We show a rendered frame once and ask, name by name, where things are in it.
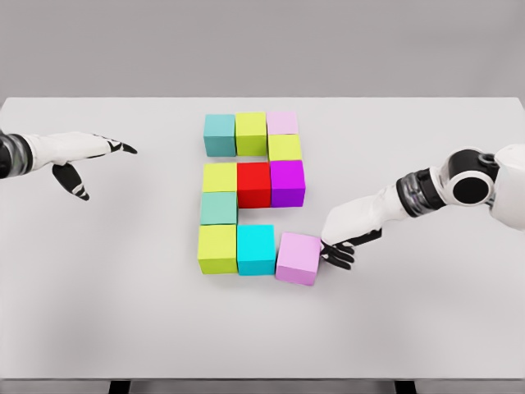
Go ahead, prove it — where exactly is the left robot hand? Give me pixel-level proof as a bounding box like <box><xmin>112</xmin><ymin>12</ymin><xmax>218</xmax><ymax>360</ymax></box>
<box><xmin>43</xmin><ymin>131</ymin><xmax>139</xmax><ymax>202</ymax></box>

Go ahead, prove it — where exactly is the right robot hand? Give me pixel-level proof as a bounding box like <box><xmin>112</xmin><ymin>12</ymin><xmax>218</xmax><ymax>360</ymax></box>
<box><xmin>320</xmin><ymin>195</ymin><xmax>383</xmax><ymax>271</ymax></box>

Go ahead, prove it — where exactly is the purple cube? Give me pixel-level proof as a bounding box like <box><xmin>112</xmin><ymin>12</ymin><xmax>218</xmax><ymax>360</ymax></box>
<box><xmin>269</xmin><ymin>159</ymin><xmax>307</xmax><ymax>208</ymax></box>

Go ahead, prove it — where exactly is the cyan cube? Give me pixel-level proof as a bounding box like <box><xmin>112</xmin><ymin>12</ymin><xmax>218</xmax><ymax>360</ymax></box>
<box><xmin>236</xmin><ymin>223</ymin><xmax>276</xmax><ymax>277</ymax></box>

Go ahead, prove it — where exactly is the yellow-green cube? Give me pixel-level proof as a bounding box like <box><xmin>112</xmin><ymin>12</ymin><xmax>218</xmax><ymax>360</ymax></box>
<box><xmin>197</xmin><ymin>223</ymin><xmax>239</xmax><ymax>276</ymax></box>
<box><xmin>201</xmin><ymin>162</ymin><xmax>239</xmax><ymax>194</ymax></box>
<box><xmin>267</xmin><ymin>133</ymin><xmax>304</xmax><ymax>163</ymax></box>
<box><xmin>235</xmin><ymin>111</ymin><xmax>268</xmax><ymax>157</ymax></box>

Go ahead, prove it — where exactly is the red cube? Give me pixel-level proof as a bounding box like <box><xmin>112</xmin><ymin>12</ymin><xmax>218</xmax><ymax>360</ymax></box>
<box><xmin>236</xmin><ymin>161</ymin><xmax>272</xmax><ymax>209</ymax></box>

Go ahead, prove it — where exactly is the pale pink cube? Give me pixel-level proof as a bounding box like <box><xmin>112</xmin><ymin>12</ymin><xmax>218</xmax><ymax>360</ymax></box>
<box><xmin>266</xmin><ymin>111</ymin><xmax>299</xmax><ymax>136</ymax></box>

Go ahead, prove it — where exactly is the mint green cube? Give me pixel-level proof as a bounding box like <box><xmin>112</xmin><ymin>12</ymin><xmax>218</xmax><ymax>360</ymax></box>
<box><xmin>199</xmin><ymin>190</ymin><xmax>240</xmax><ymax>227</ymax></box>

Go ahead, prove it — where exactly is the teal cube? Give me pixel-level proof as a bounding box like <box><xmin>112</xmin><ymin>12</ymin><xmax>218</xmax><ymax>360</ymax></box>
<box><xmin>203</xmin><ymin>113</ymin><xmax>237</xmax><ymax>158</ymax></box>

